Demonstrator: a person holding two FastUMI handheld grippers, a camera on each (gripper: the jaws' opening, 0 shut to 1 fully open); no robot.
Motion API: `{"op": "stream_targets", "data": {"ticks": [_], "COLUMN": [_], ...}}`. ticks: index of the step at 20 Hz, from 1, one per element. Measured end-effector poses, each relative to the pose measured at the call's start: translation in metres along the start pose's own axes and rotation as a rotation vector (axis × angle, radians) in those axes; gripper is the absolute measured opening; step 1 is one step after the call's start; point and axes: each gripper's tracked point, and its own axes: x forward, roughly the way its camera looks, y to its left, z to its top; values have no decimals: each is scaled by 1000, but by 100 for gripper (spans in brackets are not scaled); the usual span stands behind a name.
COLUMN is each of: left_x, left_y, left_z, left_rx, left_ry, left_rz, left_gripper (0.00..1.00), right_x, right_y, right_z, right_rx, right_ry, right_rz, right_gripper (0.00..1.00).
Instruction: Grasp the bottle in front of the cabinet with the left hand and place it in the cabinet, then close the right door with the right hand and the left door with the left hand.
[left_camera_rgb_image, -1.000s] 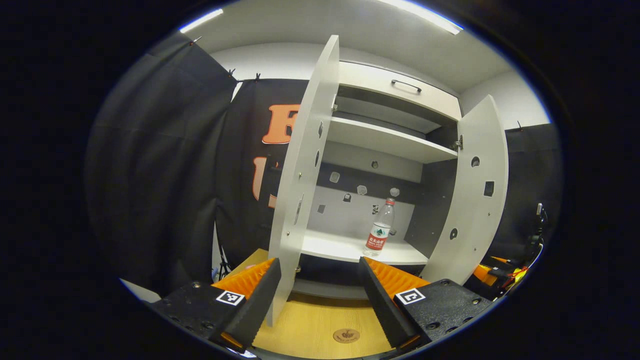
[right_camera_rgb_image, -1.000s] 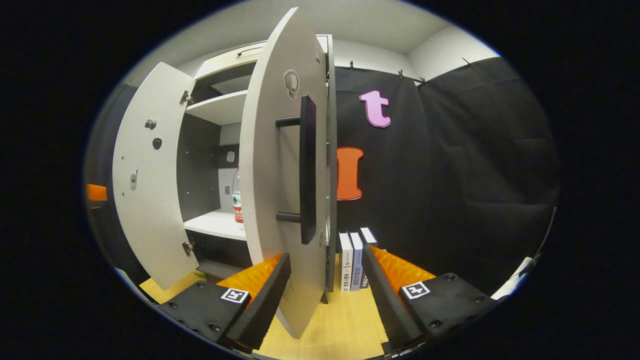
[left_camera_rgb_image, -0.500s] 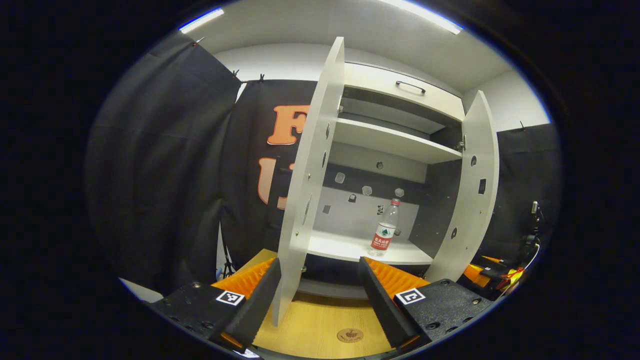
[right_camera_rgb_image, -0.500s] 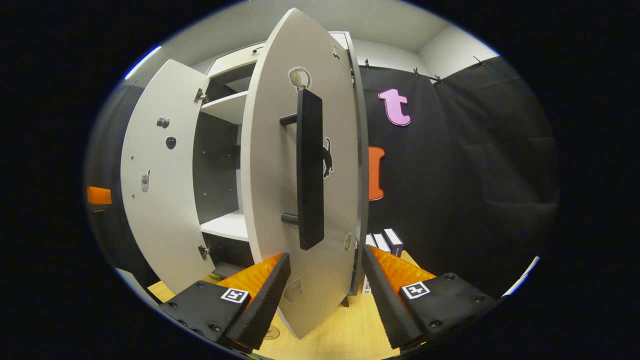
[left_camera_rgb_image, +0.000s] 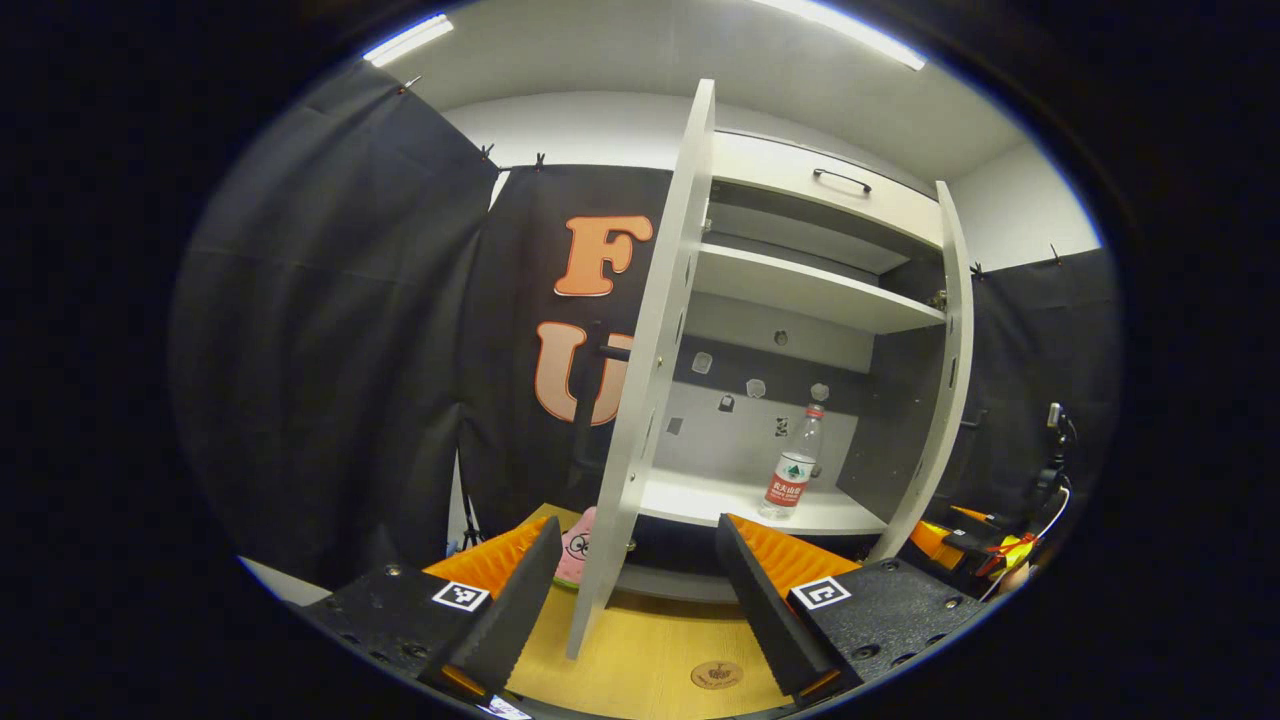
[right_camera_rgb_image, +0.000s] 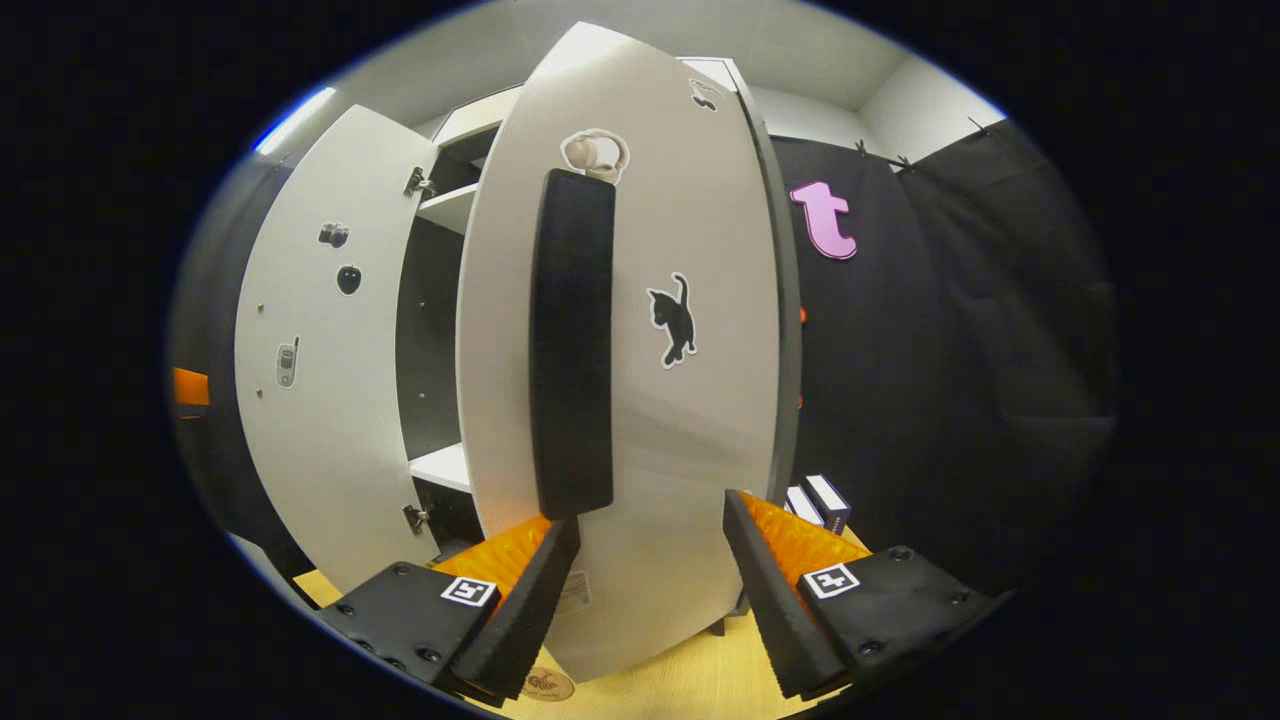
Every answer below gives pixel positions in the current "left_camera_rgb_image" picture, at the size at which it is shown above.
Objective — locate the pink star plush toy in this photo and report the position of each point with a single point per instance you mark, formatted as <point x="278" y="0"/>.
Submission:
<point x="575" y="550"/>

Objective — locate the black backdrop cloth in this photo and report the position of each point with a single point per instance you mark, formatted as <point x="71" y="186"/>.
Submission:
<point x="330" y="300"/>
<point x="1040" y="330"/>

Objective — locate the clear water bottle red label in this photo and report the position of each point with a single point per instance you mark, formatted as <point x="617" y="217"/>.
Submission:
<point x="790" y="485"/>

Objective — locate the white cabinet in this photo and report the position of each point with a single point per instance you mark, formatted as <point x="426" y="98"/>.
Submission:
<point x="800" y="290"/>

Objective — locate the fluorescent ceiling light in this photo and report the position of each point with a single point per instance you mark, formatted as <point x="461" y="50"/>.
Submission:
<point x="408" y="40"/>

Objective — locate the round wooden coaster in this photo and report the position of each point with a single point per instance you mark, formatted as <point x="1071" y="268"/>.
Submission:
<point x="717" y="675"/>

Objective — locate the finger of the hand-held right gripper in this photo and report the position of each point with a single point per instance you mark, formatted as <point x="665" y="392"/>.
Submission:
<point x="975" y="517"/>
<point x="938" y="545"/>

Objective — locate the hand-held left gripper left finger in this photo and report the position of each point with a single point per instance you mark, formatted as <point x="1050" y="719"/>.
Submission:
<point x="515" y="620"/>

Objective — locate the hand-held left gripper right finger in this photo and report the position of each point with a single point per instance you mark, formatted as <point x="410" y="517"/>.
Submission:
<point x="765" y="620"/>

